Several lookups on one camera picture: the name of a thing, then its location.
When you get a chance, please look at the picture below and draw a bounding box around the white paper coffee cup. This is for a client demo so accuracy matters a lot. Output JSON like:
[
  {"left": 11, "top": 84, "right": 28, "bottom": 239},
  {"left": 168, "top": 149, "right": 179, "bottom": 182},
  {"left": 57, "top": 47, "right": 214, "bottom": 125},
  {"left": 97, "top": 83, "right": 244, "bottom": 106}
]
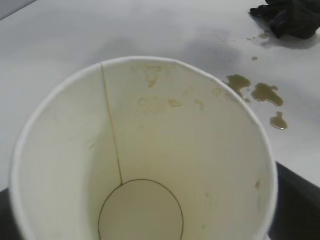
[{"left": 9, "top": 55, "right": 279, "bottom": 240}]

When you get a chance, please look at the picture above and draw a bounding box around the brown coffee puddle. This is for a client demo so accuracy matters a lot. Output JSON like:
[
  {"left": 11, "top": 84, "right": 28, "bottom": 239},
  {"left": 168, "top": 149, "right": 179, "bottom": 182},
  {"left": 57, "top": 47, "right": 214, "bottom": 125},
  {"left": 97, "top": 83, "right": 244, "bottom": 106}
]
[
  {"left": 269, "top": 111, "right": 288, "bottom": 130},
  {"left": 223, "top": 74, "right": 252, "bottom": 91},
  {"left": 250, "top": 82, "right": 285, "bottom": 107}
]

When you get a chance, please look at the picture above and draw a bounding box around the black cloth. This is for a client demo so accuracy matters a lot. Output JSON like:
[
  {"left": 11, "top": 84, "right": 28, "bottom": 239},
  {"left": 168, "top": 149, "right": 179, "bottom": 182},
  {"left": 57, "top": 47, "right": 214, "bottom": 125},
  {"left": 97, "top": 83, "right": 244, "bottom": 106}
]
[{"left": 249, "top": 0, "right": 320, "bottom": 40}]

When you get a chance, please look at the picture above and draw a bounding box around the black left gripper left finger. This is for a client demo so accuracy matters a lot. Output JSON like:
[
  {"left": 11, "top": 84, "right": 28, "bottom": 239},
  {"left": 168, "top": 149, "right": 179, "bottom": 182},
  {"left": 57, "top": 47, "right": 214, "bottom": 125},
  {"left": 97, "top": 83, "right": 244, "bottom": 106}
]
[{"left": 0, "top": 186, "right": 25, "bottom": 240}]

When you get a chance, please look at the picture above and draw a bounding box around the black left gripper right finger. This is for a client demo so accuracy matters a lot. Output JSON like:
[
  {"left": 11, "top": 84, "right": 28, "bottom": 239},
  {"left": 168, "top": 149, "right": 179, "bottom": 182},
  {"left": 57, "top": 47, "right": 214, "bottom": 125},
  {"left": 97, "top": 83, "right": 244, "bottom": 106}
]
[{"left": 268, "top": 161, "right": 320, "bottom": 240}]

